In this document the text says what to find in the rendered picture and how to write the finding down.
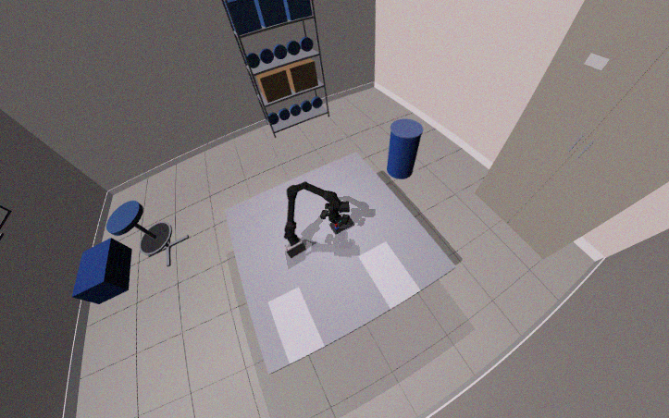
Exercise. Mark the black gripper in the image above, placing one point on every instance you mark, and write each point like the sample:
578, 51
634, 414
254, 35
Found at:
334, 218

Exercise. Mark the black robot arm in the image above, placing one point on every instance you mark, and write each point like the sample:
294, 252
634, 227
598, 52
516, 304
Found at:
330, 196

